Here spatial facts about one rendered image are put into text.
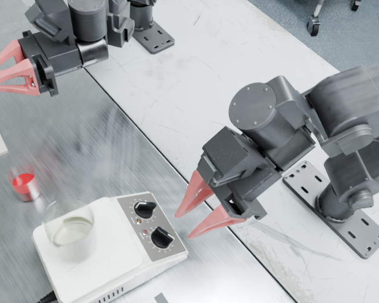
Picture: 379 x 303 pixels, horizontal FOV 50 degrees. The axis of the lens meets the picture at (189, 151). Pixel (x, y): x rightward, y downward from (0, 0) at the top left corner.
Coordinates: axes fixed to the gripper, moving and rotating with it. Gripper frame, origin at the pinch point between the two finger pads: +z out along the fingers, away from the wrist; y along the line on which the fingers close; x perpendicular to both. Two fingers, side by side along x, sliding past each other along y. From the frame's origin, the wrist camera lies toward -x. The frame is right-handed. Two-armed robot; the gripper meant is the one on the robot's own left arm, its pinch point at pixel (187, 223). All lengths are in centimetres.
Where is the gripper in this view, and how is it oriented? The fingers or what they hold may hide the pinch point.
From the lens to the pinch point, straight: 56.3
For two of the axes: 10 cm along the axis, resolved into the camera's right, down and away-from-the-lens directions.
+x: 4.7, 1.9, 8.6
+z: -7.2, 6.5, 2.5
